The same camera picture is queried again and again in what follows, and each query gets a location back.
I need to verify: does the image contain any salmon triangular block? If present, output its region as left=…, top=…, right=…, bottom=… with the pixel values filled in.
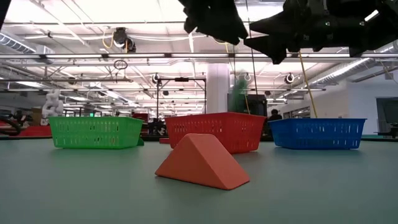
left=154, top=133, right=251, bottom=191

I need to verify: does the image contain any green plastic basket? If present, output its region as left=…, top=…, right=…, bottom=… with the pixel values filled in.
left=49, top=116, right=144, bottom=149

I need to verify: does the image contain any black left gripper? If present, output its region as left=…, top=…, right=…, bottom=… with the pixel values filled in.
left=178, top=0, right=249, bottom=46

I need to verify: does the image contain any long green block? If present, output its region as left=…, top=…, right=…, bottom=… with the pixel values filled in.
left=231, top=77, right=249, bottom=113

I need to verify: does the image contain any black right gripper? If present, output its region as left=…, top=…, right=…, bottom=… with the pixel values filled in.
left=244, top=0, right=383, bottom=65

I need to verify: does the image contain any red plastic basket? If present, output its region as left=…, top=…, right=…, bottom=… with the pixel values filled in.
left=164, top=111, right=267, bottom=155

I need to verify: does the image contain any black hanging cable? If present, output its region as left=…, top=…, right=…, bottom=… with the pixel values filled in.
left=245, top=0, right=261, bottom=113

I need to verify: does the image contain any white column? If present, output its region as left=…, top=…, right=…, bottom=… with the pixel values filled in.
left=206, top=63, right=231, bottom=114

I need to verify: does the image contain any black metal frame rig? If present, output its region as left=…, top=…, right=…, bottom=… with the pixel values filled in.
left=156, top=77, right=207, bottom=118

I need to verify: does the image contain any blue plastic basket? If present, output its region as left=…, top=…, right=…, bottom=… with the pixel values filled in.
left=267, top=117, right=368, bottom=151

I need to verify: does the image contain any yellow hanging cable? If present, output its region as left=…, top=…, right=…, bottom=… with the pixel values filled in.
left=298, top=51, right=318, bottom=119

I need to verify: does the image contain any ceiling cable reel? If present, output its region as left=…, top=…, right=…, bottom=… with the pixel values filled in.
left=111, top=27, right=137, bottom=53

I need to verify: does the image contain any person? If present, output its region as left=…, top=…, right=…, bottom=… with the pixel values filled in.
left=267, top=108, right=283, bottom=122

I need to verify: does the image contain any black cabinet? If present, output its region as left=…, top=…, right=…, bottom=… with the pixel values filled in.
left=226, top=93, right=269, bottom=118

